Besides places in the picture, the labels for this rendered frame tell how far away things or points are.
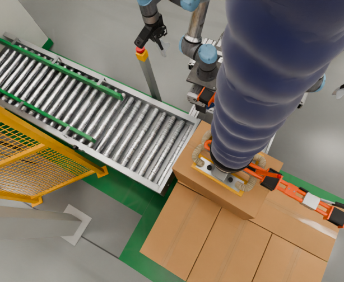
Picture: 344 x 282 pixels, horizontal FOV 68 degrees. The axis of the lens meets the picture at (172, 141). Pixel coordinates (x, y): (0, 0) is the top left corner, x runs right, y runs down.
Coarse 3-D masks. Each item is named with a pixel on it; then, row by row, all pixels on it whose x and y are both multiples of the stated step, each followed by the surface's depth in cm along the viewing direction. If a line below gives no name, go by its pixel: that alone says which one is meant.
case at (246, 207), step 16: (208, 128) 174; (192, 144) 171; (176, 160) 169; (192, 160) 168; (272, 160) 162; (176, 176) 191; (192, 176) 164; (240, 176) 161; (208, 192) 169; (224, 192) 159; (256, 192) 157; (240, 208) 155; (256, 208) 154
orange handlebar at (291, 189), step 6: (204, 144) 145; (246, 168) 138; (258, 168) 137; (252, 174) 137; (282, 180) 134; (288, 186) 132; (294, 186) 132; (288, 192) 131; (294, 192) 131; (300, 192) 131; (294, 198) 131; (300, 198) 130; (324, 204) 128; (318, 210) 128; (324, 216) 127
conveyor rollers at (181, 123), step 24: (24, 48) 267; (0, 72) 262; (24, 72) 257; (0, 96) 254; (24, 96) 248; (72, 96) 242; (48, 120) 239; (72, 120) 233; (96, 120) 230; (120, 120) 230; (144, 144) 218; (168, 144) 215; (144, 168) 211; (168, 168) 208
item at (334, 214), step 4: (332, 208) 126; (336, 208) 126; (328, 212) 127; (332, 212) 125; (336, 212) 125; (340, 212) 125; (328, 216) 125; (332, 216) 125; (336, 216) 124; (340, 216) 124; (328, 220) 128; (332, 220) 124; (336, 220) 124; (340, 220) 124; (336, 224) 127; (340, 224) 123
